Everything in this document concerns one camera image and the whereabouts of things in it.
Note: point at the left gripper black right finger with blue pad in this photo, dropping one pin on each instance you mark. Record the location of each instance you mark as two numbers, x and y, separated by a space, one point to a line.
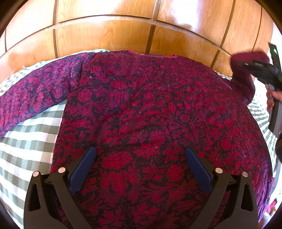
241 209

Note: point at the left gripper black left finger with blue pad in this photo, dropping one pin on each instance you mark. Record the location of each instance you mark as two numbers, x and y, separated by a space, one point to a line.
40 210

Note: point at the maroon floral patterned garment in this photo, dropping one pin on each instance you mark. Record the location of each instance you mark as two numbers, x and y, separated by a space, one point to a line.
149 132

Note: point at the person's right hand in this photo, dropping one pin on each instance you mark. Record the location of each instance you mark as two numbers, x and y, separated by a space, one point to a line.
271 95

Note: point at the green white checked bedsheet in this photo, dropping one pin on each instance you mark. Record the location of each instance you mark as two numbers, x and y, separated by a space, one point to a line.
28 145

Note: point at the glossy wooden wardrobe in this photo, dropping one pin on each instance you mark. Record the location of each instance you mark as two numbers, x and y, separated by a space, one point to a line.
205 31

